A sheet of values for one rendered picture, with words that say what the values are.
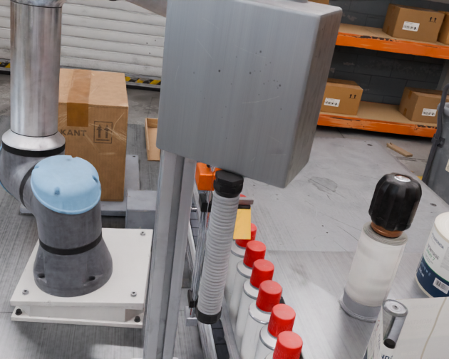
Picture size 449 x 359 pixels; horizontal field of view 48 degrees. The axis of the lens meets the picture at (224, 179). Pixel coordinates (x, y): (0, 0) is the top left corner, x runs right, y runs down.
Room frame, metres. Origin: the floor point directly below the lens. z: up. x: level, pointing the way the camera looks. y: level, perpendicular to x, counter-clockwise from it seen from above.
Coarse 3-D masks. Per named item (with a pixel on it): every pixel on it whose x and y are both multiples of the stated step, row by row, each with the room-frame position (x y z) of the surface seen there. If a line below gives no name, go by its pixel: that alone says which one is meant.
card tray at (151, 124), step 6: (150, 120) 1.79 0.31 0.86; (156, 120) 1.79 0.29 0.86; (150, 126) 1.79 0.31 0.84; (156, 126) 1.79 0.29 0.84; (150, 132) 1.73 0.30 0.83; (156, 132) 1.74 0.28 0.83; (150, 138) 1.68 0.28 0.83; (150, 144) 1.63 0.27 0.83; (150, 150) 1.57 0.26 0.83; (156, 150) 1.58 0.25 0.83; (150, 156) 1.52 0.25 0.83; (156, 156) 1.53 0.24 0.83
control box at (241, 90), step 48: (192, 0) 0.55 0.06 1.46; (240, 0) 0.53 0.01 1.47; (288, 0) 0.57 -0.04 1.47; (192, 48) 0.55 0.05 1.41; (240, 48) 0.53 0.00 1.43; (288, 48) 0.51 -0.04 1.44; (192, 96) 0.54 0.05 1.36; (240, 96) 0.52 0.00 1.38; (288, 96) 0.50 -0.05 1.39; (192, 144) 0.54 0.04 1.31; (240, 144) 0.52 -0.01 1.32; (288, 144) 0.50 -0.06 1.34
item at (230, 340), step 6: (198, 198) 1.05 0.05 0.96; (198, 204) 1.02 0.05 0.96; (198, 210) 0.99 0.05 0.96; (198, 216) 0.97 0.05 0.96; (222, 300) 0.69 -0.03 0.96; (222, 306) 0.68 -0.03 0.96; (222, 312) 0.66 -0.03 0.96; (228, 312) 0.67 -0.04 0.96; (222, 318) 0.65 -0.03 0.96; (228, 318) 0.65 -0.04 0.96; (222, 324) 0.65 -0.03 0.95; (228, 324) 0.64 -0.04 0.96; (228, 330) 0.62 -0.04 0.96; (228, 336) 0.61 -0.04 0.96; (228, 342) 0.60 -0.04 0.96; (234, 342) 0.60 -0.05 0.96; (228, 348) 0.59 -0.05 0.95; (234, 348) 0.59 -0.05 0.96; (234, 354) 0.57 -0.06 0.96
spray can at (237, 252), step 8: (256, 232) 0.74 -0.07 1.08; (240, 240) 0.73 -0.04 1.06; (248, 240) 0.73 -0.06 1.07; (232, 248) 0.74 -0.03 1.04; (240, 248) 0.73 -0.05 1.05; (232, 256) 0.73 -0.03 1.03; (240, 256) 0.72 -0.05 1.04; (232, 264) 0.73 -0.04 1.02; (232, 272) 0.73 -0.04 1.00; (232, 280) 0.73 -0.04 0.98; (224, 288) 0.73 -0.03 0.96; (232, 288) 0.72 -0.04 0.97; (224, 296) 0.73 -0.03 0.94
